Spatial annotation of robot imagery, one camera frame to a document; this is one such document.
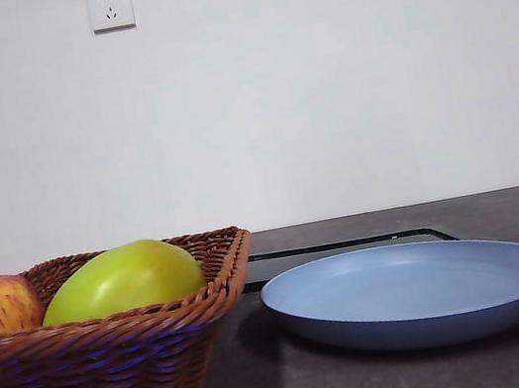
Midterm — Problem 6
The blue round plate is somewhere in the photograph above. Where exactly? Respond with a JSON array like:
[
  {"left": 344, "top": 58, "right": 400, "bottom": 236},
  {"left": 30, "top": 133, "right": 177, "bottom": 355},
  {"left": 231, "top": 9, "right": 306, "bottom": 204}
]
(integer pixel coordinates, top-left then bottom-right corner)
[{"left": 255, "top": 222, "right": 519, "bottom": 377}]

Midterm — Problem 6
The flat black tray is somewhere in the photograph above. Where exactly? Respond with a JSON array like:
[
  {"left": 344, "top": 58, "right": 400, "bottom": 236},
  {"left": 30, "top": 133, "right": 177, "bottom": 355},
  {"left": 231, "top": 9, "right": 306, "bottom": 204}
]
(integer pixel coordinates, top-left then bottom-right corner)
[{"left": 236, "top": 218, "right": 464, "bottom": 296}]

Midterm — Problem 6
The large green mango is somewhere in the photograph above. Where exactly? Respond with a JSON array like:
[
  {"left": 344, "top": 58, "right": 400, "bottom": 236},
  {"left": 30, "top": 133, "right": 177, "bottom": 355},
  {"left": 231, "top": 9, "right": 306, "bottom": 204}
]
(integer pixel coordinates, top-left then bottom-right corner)
[{"left": 31, "top": 229, "right": 211, "bottom": 330}]

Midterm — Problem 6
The brown wicker basket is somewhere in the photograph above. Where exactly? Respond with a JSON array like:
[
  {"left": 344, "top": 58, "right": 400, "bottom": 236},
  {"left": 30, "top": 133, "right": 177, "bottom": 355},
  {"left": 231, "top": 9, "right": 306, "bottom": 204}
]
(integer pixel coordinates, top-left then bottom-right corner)
[{"left": 0, "top": 222, "right": 278, "bottom": 388}]

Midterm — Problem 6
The white wall socket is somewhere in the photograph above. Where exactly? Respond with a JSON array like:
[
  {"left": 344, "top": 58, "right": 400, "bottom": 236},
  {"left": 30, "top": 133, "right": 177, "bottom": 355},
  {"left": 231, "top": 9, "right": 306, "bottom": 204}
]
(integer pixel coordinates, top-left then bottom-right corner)
[{"left": 86, "top": 0, "right": 138, "bottom": 37}]

